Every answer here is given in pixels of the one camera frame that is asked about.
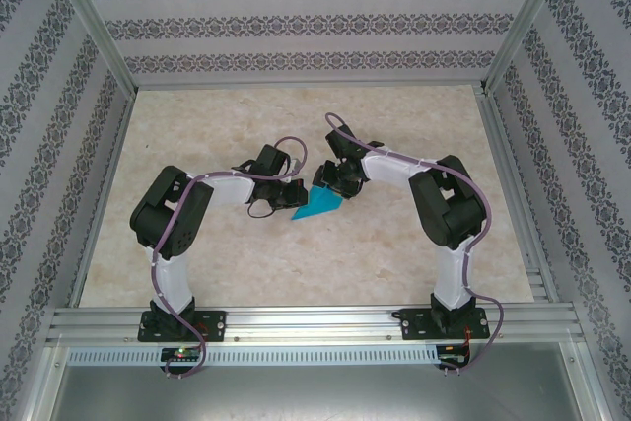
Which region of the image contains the aluminium mounting rail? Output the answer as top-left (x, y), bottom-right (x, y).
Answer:
top-left (46, 306), bottom-right (586, 344)

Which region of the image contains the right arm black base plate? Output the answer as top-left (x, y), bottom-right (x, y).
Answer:
top-left (399, 307), bottom-right (492, 342)

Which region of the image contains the aluminium frame post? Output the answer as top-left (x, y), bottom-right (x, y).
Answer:
top-left (479, 0), bottom-right (576, 95)
top-left (41, 0), bottom-right (140, 93)

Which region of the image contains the blue paper sheet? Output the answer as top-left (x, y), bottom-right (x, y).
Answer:
top-left (290, 184), bottom-right (345, 222)

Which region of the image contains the grey metal sheet tray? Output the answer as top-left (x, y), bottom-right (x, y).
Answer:
top-left (23, 341), bottom-right (608, 421)

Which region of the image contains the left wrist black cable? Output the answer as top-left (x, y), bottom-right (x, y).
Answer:
top-left (245, 195), bottom-right (278, 220)

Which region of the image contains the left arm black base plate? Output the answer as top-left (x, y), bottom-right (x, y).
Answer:
top-left (136, 310), bottom-right (229, 343)

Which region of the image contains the slotted grey cable duct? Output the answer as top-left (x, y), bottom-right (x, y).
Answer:
top-left (66, 345), bottom-right (441, 368)

